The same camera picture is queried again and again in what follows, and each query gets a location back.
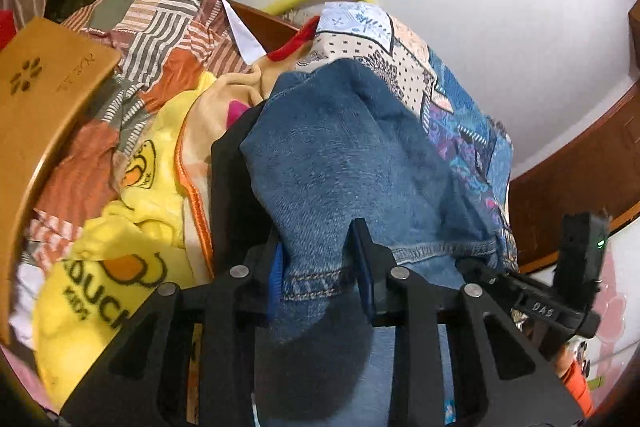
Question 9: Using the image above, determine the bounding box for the blue denim jacket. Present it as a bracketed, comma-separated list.
[240, 60, 503, 426]

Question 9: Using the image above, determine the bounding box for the yellow duck blanket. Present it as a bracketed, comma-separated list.
[32, 72, 216, 409]

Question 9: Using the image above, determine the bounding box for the wooden door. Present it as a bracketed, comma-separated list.
[508, 0, 640, 275]

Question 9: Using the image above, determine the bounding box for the black garment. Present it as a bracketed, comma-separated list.
[209, 103, 276, 275]

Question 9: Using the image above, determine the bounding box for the blue patchwork quilt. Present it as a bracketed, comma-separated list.
[288, 2, 518, 270]

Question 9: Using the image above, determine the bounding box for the striped orange patchwork sheet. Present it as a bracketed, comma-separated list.
[24, 0, 265, 272]

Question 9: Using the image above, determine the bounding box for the red cloth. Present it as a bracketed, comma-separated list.
[267, 15, 320, 62]

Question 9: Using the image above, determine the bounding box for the black camera box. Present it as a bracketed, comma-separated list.
[552, 212, 610, 314]

